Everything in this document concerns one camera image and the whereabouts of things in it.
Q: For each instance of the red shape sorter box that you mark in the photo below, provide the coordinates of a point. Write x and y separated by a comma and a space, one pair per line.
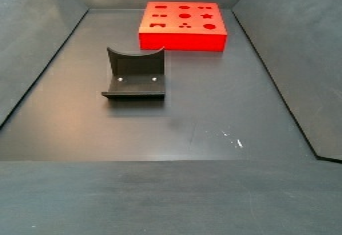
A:
187, 26

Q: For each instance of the black curved holder bracket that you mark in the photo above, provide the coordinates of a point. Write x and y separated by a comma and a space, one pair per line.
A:
138, 75

